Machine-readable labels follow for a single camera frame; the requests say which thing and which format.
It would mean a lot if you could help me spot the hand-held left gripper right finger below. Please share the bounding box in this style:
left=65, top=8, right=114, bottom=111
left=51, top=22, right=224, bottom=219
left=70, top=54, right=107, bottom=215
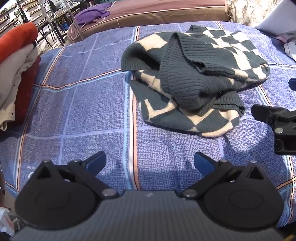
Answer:
left=179, top=152, right=269, bottom=201

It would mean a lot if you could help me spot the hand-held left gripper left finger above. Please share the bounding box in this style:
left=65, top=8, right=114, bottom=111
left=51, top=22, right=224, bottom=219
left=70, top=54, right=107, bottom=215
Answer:
left=29, top=151, right=119, bottom=200

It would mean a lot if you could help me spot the green cream checkered knit sweater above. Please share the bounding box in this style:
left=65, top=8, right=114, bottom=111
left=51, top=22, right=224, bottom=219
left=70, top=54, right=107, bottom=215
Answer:
left=121, top=25, right=271, bottom=139

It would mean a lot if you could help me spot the blue patterned bedsheet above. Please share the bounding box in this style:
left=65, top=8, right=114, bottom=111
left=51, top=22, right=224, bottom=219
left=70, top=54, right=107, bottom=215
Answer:
left=0, top=21, right=296, bottom=229

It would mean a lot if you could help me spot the pale lavender cloth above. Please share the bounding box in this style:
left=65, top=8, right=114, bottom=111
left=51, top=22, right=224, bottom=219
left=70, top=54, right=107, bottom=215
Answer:
left=254, top=6, right=296, bottom=62

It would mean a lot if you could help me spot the floral beige cloth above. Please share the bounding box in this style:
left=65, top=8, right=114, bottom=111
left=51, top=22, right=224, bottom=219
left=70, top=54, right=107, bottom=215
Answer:
left=225, top=0, right=286, bottom=27

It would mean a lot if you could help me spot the white folded cloth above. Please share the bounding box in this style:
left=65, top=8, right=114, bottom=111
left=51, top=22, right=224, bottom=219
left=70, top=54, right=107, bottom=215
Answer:
left=0, top=43, right=38, bottom=131

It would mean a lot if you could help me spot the orange folded cloth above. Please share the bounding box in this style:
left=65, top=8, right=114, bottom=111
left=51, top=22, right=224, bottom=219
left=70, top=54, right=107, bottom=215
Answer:
left=0, top=22, right=38, bottom=63

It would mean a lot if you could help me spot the purple cloth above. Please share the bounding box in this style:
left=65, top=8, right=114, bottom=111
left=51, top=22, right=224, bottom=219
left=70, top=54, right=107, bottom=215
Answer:
left=74, top=2, right=116, bottom=25

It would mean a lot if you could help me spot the brown mattress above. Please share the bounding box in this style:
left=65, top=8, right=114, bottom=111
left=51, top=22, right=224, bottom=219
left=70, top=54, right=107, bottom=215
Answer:
left=67, top=0, right=232, bottom=45

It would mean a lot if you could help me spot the metal display shelf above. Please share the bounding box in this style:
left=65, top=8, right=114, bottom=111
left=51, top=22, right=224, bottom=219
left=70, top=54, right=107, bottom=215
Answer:
left=0, top=0, right=77, bottom=55

